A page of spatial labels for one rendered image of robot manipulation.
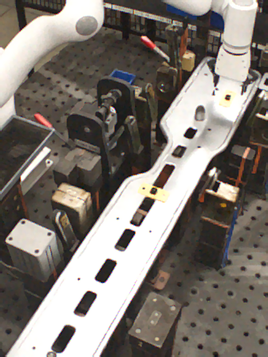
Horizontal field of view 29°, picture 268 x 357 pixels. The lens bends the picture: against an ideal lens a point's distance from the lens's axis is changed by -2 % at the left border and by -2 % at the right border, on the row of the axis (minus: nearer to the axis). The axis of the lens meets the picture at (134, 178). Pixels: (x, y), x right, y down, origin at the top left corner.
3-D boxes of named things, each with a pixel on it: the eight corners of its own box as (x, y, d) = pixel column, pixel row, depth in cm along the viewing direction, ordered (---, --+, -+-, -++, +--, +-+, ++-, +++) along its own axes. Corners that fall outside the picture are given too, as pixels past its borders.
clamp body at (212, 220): (221, 276, 159) (238, 209, 133) (185, 262, 162) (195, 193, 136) (231, 254, 164) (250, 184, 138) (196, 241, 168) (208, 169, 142)
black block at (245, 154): (241, 225, 172) (257, 166, 150) (211, 213, 175) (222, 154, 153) (249, 207, 177) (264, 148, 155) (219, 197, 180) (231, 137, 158)
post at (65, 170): (80, 258, 163) (67, 174, 133) (66, 252, 165) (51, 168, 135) (88, 246, 166) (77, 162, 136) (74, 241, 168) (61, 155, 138)
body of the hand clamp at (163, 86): (169, 150, 194) (174, 76, 168) (152, 144, 196) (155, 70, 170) (175, 140, 198) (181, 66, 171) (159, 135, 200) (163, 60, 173)
